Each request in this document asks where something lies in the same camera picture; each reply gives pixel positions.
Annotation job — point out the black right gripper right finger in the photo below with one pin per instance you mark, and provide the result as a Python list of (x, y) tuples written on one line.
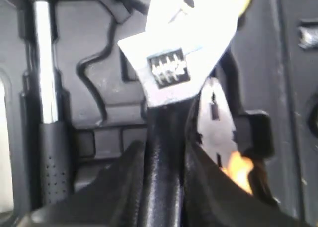
[(213, 200)]

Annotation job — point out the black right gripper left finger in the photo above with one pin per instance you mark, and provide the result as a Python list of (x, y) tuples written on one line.
[(111, 200)]

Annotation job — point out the black handled claw hammer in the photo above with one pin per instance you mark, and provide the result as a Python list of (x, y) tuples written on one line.
[(54, 145)]

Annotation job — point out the chrome adjustable wrench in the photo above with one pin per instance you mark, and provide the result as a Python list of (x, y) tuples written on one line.
[(172, 58)]

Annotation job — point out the black plastic tool case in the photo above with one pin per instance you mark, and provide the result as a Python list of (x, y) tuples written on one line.
[(104, 105)]

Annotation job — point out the orange handled needle-nose pliers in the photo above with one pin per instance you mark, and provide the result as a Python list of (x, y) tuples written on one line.
[(223, 138)]

